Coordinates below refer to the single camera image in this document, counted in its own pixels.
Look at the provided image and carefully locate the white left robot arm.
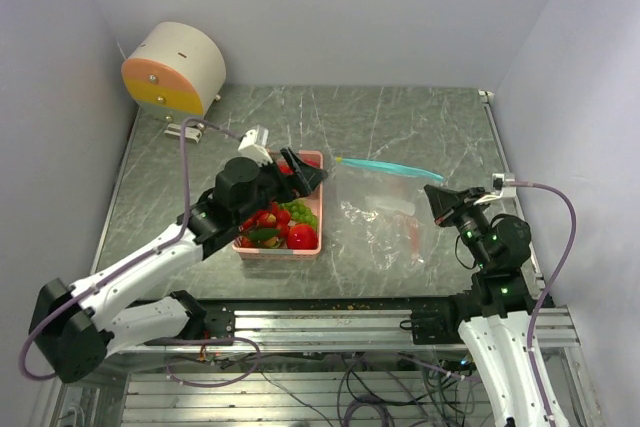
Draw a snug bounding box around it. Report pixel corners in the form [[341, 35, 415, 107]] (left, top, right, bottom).
[[19, 148, 327, 383]]

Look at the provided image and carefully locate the small metal bracket block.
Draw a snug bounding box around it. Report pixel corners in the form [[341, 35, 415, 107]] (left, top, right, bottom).
[[164, 123, 203, 144]]

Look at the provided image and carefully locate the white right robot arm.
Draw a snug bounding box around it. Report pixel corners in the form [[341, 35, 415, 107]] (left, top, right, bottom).
[[424, 185, 569, 426]]

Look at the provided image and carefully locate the green grape bunch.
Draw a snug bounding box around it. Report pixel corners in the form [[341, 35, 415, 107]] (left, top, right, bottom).
[[277, 200, 319, 230]]

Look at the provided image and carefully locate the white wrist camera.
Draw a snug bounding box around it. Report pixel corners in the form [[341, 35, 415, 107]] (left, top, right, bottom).
[[474, 173, 517, 205], [238, 126, 274, 166]]

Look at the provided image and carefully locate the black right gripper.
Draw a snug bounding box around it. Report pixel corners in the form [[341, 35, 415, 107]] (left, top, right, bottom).
[[425, 184, 494, 269]]

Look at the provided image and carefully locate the aluminium frame rail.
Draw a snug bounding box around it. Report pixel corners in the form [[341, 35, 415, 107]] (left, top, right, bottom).
[[54, 307, 581, 353]]

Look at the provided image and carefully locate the pink perforated plastic basket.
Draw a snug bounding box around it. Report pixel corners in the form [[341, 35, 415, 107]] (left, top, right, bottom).
[[231, 149, 325, 261]]

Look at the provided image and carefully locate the red strawberry bunch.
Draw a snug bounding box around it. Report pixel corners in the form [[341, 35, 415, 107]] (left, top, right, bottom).
[[237, 203, 291, 249]]

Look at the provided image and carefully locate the round cream drawer cabinet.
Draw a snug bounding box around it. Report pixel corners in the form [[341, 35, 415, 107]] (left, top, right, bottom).
[[121, 21, 226, 123]]

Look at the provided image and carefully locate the clear blue-zipper zip bag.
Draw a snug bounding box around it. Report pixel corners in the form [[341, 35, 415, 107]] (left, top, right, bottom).
[[333, 157, 445, 271]]

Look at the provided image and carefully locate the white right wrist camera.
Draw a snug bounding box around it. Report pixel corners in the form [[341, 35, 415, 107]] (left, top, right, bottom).
[[474, 173, 517, 205]]

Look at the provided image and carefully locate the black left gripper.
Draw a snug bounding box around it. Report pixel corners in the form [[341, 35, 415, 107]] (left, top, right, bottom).
[[234, 146, 327, 224]]

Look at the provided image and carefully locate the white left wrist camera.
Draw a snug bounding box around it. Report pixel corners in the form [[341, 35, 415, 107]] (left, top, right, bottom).
[[238, 126, 274, 166]]

